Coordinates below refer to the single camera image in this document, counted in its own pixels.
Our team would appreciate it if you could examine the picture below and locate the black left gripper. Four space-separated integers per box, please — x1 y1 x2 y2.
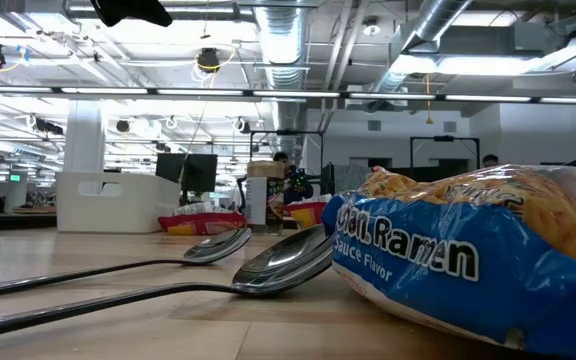
89 0 174 29

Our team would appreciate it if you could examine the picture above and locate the tan-lid spice jar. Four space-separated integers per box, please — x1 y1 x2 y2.
245 159 286 237

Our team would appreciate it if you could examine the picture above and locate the black computer monitor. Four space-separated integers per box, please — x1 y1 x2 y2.
185 153 219 194
155 152 189 184

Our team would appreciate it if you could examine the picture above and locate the long ceiling light bar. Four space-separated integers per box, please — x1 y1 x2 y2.
0 84 576 105

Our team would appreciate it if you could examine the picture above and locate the white plastic bin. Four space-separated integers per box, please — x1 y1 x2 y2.
55 172 182 235

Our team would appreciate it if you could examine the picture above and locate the red ramen packet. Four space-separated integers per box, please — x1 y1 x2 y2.
281 199 332 230
156 201 247 236

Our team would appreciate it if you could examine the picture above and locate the blue ramen packet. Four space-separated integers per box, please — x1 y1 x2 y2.
320 163 576 359

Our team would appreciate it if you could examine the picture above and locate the dark-handled metal spoon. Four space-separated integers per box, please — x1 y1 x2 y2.
0 224 334 342
0 227 253 301

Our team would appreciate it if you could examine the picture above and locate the yellow hanging cord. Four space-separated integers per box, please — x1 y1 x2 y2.
425 73 433 125

